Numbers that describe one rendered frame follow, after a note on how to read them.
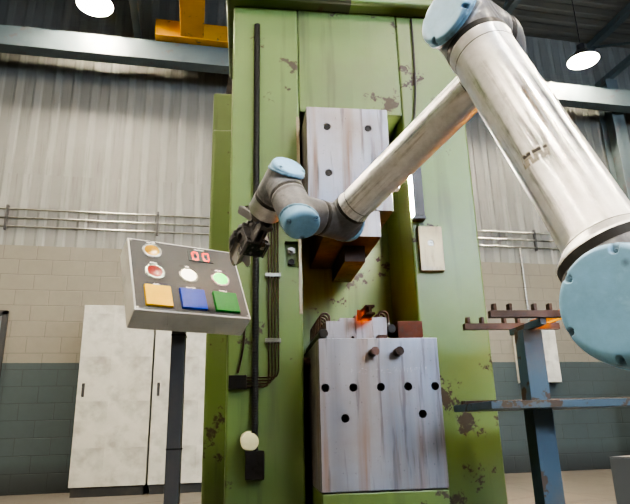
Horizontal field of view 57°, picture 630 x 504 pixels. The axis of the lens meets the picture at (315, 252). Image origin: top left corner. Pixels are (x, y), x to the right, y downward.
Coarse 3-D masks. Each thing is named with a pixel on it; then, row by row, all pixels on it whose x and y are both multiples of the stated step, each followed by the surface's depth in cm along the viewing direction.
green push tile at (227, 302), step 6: (216, 294) 169; (222, 294) 170; (228, 294) 171; (234, 294) 173; (216, 300) 167; (222, 300) 168; (228, 300) 170; (234, 300) 171; (216, 306) 166; (222, 306) 167; (228, 306) 168; (234, 306) 169; (228, 312) 167; (234, 312) 168
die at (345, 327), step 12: (324, 324) 191; (336, 324) 187; (348, 324) 188; (360, 324) 188; (372, 324) 189; (384, 324) 189; (336, 336) 186; (348, 336) 187; (360, 336) 187; (372, 336) 188
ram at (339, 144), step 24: (312, 120) 208; (336, 120) 209; (360, 120) 211; (384, 120) 212; (312, 144) 205; (336, 144) 207; (360, 144) 208; (384, 144) 209; (312, 168) 203; (336, 168) 204; (360, 168) 205; (312, 192) 200; (336, 192) 201; (384, 216) 206
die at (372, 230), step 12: (372, 216) 200; (372, 228) 199; (312, 240) 228; (324, 240) 200; (336, 240) 201; (360, 240) 201; (372, 240) 202; (312, 252) 228; (324, 252) 214; (336, 252) 214; (312, 264) 229; (324, 264) 230
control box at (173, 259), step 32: (128, 256) 166; (160, 256) 171; (224, 256) 184; (128, 288) 161; (192, 288) 167; (224, 288) 174; (128, 320) 156; (160, 320) 158; (192, 320) 162; (224, 320) 166
